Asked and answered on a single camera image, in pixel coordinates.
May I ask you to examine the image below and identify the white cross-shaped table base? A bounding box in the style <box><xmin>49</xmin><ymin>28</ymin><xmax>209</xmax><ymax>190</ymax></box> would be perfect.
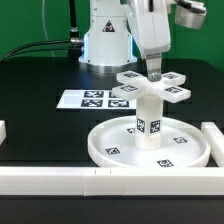
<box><xmin>112</xmin><ymin>71</ymin><xmax>191</xmax><ymax>103</ymax></box>

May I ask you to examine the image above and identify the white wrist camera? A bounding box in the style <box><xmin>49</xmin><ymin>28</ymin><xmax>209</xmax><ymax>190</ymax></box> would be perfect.
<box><xmin>174</xmin><ymin>0</ymin><xmax>207</xmax><ymax>29</ymax></box>

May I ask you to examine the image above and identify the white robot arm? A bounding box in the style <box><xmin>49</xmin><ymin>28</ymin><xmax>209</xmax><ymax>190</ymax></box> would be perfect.
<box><xmin>79</xmin><ymin>0</ymin><xmax>171</xmax><ymax>82</ymax></box>

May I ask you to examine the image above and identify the white round table top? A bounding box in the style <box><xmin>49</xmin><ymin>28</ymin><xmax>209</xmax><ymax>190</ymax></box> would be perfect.
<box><xmin>88</xmin><ymin>116</ymin><xmax>210</xmax><ymax>168</ymax></box>

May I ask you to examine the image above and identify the white right rail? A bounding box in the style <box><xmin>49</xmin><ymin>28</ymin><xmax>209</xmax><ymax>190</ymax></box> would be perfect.
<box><xmin>201</xmin><ymin>122</ymin><xmax>224</xmax><ymax>168</ymax></box>

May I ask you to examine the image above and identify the white left rail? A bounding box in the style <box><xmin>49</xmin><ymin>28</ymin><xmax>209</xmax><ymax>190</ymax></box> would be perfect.
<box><xmin>0</xmin><ymin>120</ymin><xmax>6</xmax><ymax>145</ymax></box>

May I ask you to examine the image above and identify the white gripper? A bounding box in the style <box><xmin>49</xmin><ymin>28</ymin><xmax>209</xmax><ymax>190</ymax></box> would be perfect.
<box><xmin>124</xmin><ymin>0</ymin><xmax>171</xmax><ymax>82</ymax></box>

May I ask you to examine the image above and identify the white marker tag sheet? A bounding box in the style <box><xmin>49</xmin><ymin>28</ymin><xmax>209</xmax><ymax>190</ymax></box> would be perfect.
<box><xmin>57</xmin><ymin>90</ymin><xmax>136</xmax><ymax>109</ymax></box>

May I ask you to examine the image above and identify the black cable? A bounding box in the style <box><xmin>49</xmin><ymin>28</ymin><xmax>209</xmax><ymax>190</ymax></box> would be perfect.
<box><xmin>0</xmin><ymin>0</ymin><xmax>84</xmax><ymax>64</ymax></box>

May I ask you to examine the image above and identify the white rail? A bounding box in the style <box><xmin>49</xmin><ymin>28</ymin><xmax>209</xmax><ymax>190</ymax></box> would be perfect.
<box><xmin>0</xmin><ymin>120</ymin><xmax>6</xmax><ymax>145</ymax></box>
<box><xmin>0</xmin><ymin>167</ymin><xmax>224</xmax><ymax>196</ymax></box>
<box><xmin>201</xmin><ymin>122</ymin><xmax>224</xmax><ymax>168</ymax></box>

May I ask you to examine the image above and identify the white front rail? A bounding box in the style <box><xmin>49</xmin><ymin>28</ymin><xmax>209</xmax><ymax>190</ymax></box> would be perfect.
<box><xmin>0</xmin><ymin>167</ymin><xmax>224</xmax><ymax>196</ymax></box>

